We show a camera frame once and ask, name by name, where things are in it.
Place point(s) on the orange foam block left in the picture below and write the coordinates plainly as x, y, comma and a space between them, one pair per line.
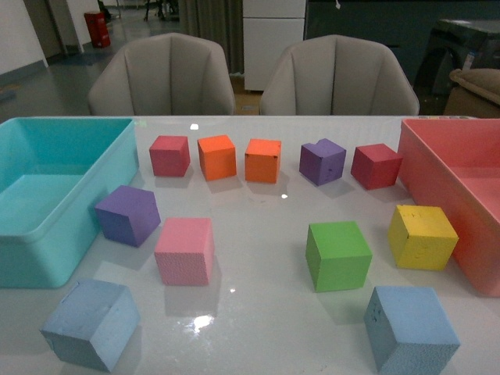
217, 157

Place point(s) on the beige chair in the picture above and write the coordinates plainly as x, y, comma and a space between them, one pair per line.
338, 75
164, 75

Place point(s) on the blue foam block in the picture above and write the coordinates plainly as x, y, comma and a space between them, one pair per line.
409, 330
92, 324

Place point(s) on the dark red foam block right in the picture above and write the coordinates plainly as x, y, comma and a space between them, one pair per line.
375, 166

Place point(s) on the pink plastic bin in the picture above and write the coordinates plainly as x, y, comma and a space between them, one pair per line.
454, 164

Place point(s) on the pink foam block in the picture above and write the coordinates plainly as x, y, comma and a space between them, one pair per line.
185, 250

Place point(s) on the purple foam block notched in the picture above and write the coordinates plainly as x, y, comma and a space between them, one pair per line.
322, 162

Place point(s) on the tan cushion at right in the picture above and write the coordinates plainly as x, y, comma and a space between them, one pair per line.
483, 82

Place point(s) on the purple foam block left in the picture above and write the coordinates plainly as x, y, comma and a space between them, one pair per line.
128, 215

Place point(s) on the red foam block left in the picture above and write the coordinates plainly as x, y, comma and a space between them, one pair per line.
170, 156

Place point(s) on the orange foam block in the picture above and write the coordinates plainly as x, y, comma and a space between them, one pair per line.
262, 161
217, 157

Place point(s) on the left beige chair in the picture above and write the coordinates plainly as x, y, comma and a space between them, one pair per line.
164, 75

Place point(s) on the red bin in background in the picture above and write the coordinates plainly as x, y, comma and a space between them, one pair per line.
97, 28

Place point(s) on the yellow foam block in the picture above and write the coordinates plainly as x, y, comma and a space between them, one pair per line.
421, 237

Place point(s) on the right beige chair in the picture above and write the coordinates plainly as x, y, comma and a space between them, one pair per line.
338, 75

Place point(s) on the white cabinet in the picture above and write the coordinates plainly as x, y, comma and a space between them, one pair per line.
268, 28

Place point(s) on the green foam block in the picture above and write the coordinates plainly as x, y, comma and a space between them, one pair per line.
337, 255

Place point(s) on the orange foam block right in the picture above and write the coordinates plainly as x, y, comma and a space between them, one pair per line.
262, 161

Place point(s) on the teal plastic bin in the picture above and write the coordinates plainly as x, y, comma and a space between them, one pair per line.
54, 170

